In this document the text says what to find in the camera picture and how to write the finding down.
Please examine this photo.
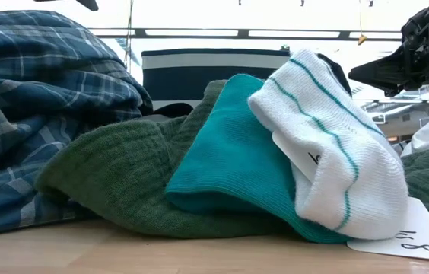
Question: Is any white sock with teal stripes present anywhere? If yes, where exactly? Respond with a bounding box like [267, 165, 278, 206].
[247, 48, 409, 241]

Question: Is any blue plaid shirt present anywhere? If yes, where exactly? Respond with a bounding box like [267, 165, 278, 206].
[0, 10, 154, 234]

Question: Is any green knit garment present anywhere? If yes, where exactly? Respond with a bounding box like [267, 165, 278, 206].
[34, 78, 429, 244]

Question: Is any yellow hanging connector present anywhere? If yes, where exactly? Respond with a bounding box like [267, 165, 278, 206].
[357, 0, 367, 46]

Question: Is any white paper tag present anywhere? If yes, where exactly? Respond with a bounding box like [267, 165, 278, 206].
[272, 131, 322, 183]
[346, 196, 429, 263]

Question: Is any navy white striped fabric basket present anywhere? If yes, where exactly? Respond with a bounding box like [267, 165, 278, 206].
[141, 48, 291, 117]

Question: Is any thin hanging cable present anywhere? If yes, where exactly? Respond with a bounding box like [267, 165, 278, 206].
[124, 0, 135, 69]

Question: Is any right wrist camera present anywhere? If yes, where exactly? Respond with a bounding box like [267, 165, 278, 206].
[400, 4, 429, 46]

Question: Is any overhead black frame beam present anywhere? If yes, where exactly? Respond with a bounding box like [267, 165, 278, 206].
[88, 27, 404, 42]

